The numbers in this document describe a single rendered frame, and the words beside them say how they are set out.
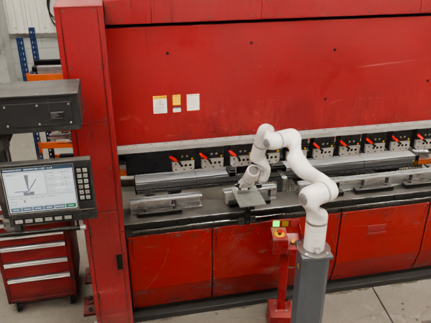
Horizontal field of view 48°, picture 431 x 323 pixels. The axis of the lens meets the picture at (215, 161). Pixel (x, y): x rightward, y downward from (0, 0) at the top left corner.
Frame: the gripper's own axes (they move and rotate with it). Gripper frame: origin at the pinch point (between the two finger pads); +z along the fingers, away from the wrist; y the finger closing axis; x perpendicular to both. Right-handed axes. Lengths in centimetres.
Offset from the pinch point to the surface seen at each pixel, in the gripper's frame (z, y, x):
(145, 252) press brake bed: 26, 72, 31
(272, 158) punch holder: -11.7, -21.2, -15.2
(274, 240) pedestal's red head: -1.0, -13.1, 39.6
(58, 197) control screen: -63, 116, 17
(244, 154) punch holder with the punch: -15.5, -0.4, -18.9
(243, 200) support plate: -6.6, 4.0, 11.4
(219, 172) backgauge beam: 25.6, 9.9, -24.0
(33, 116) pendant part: -95, 121, -13
